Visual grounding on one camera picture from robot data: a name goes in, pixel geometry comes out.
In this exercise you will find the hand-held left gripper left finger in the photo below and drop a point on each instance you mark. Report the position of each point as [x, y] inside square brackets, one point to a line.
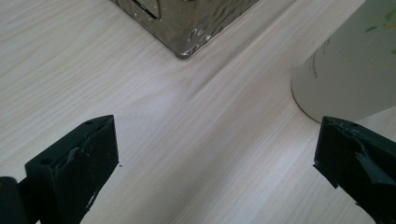
[74, 168]

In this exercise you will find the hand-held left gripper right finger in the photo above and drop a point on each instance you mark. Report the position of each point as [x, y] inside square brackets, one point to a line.
[361, 161]

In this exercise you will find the pale green cylindrical bottle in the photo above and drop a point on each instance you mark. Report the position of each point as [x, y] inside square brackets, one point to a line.
[351, 65]

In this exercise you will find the shiny silver metal box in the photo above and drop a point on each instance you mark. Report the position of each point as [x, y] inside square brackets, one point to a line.
[185, 21]

